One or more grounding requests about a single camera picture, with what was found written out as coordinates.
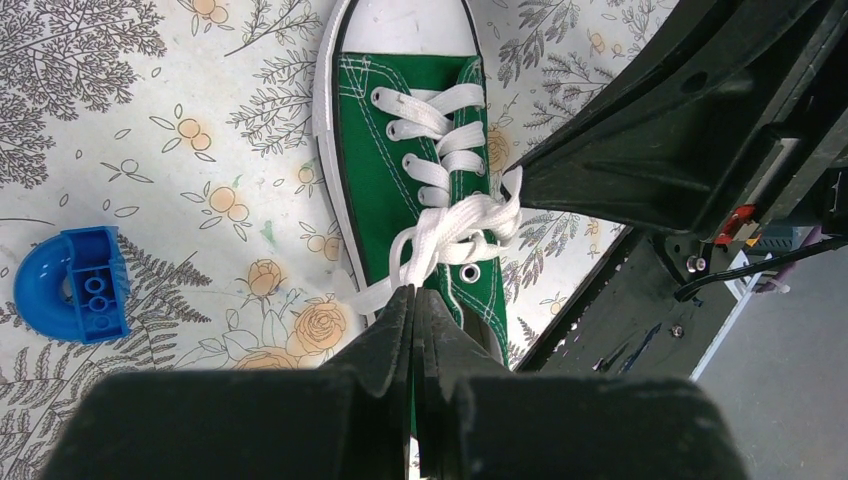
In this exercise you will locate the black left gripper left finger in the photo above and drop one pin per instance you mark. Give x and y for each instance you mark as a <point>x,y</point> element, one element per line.
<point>347,419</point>

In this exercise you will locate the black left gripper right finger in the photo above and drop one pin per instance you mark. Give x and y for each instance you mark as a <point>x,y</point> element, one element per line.
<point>583,424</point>

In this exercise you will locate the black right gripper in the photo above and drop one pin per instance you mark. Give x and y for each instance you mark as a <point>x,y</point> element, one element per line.
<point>721,126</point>

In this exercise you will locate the green canvas sneaker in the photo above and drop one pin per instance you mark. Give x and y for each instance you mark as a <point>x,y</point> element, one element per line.
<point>400,122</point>

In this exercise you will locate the blue plastic cap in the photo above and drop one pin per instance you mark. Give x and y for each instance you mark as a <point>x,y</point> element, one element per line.
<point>74,286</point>

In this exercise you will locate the floral table mat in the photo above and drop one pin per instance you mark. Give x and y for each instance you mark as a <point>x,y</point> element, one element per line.
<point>186,124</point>

